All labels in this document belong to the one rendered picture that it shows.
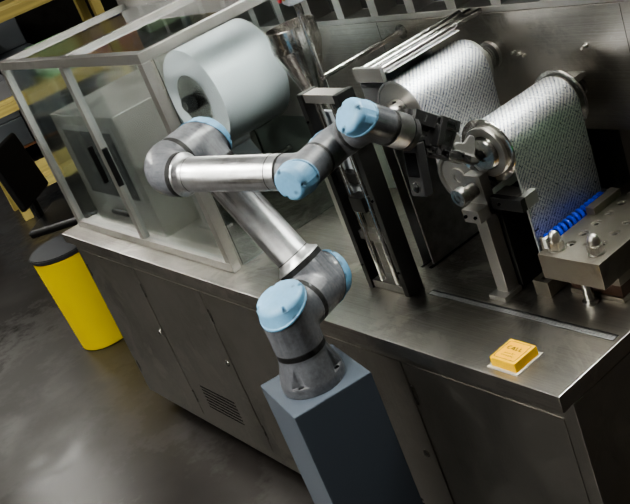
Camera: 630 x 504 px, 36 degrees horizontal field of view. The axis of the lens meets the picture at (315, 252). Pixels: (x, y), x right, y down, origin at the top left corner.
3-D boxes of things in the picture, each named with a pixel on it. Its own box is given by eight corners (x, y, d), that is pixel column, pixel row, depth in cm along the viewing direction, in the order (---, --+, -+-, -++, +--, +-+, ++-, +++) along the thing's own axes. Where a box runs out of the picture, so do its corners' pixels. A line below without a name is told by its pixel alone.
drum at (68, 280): (132, 308, 527) (88, 220, 505) (145, 330, 496) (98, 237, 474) (73, 338, 520) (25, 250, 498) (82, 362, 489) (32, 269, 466)
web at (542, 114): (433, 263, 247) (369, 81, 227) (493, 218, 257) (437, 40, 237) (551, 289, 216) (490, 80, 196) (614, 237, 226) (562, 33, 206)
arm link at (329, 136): (289, 155, 194) (323, 131, 186) (317, 131, 202) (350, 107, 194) (313, 186, 195) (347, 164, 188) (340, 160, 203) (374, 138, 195)
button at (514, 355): (491, 366, 198) (488, 356, 197) (513, 347, 202) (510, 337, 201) (517, 374, 193) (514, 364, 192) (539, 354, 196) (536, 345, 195)
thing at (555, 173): (536, 244, 211) (514, 170, 204) (601, 193, 222) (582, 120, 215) (538, 245, 211) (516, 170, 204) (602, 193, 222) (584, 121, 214)
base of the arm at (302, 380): (299, 408, 210) (283, 371, 206) (272, 383, 223) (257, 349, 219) (356, 373, 214) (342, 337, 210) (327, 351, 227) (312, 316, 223)
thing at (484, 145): (500, 161, 202) (483, 176, 209) (506, 157, 203) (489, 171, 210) (478, 133, 203) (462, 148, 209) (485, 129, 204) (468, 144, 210)
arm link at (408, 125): (397, 147, 189) (371, 145, 196) (414, 152, 192) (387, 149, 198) (405, 109, 189) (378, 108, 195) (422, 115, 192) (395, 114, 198)
